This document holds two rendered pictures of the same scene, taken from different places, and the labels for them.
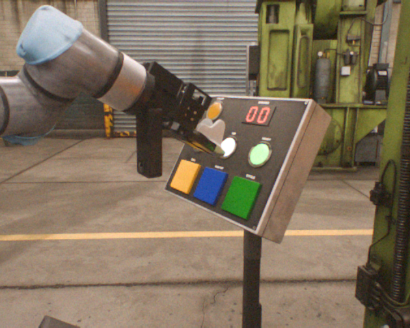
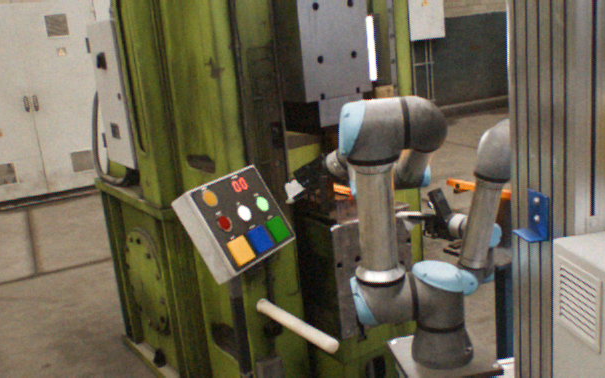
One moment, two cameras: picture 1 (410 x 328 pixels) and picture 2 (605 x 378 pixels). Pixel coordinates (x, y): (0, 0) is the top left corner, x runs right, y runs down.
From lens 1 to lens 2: 227 cm
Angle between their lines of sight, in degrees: 106
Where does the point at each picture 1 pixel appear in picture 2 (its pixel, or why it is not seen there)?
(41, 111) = not seen: hidden behind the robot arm
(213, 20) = not seen: outside the picture
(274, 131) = (255, 188)
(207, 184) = (260, 239)
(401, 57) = (232, 136)
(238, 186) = (273, 224)
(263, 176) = (274, 212)
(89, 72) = not seen: hidden behind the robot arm
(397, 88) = (234, 152)
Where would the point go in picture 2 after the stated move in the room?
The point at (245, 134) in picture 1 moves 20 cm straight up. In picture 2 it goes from (244, 199) to (236, 136)
